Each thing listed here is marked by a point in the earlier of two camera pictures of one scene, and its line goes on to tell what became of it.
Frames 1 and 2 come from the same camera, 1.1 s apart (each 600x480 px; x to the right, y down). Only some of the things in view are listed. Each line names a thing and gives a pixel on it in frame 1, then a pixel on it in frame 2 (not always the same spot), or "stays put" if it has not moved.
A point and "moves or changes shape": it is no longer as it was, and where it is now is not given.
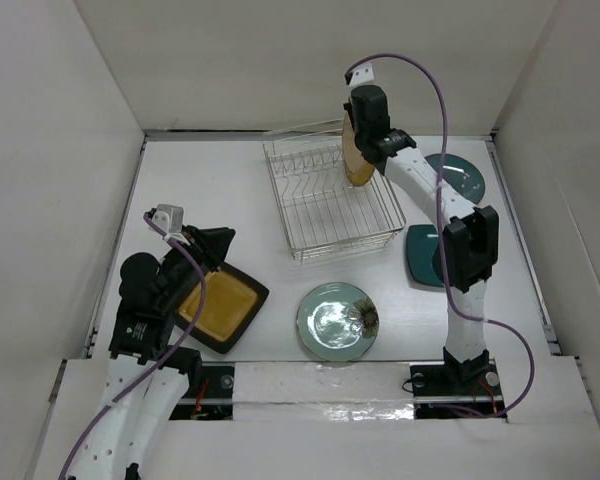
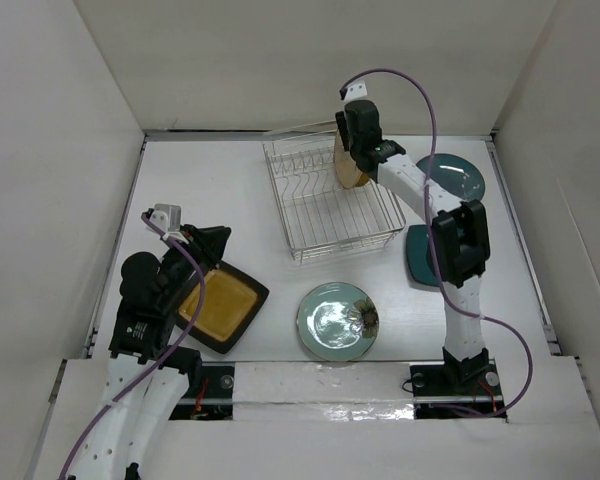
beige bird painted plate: [353, 157] moves or changes shape
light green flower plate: [337, 321] stays put
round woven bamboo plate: [362, 176] stays put
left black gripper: [210, 244] stays put
